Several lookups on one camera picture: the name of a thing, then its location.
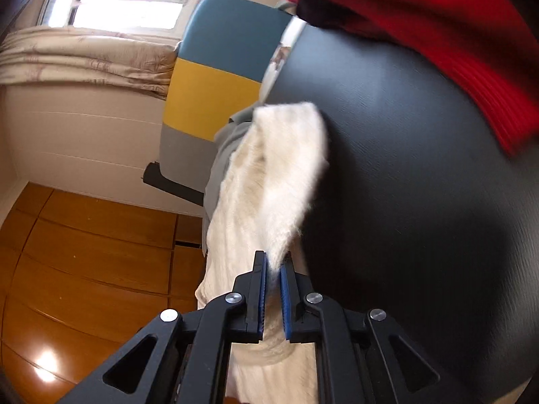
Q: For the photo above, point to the beige patterned curtain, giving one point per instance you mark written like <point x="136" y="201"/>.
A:
<point x="84" y="57"/>

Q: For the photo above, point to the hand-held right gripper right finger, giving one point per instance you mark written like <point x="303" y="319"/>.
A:
<point x="286" y="298"/>

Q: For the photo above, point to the grey garment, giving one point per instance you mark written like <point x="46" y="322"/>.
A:
<point x="219" y="176"/>

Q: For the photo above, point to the grey yellow blue armchair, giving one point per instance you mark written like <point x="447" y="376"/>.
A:
<point x="210" y="92"/>

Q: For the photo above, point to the red knit sweater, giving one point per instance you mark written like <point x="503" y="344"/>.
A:
<point x="421" y="4"/>

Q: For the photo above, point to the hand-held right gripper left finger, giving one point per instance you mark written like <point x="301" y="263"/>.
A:
<point x="262" y="290"/>

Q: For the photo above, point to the cream knit sweater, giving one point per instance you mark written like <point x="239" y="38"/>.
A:
<point x="269" y="168"/>

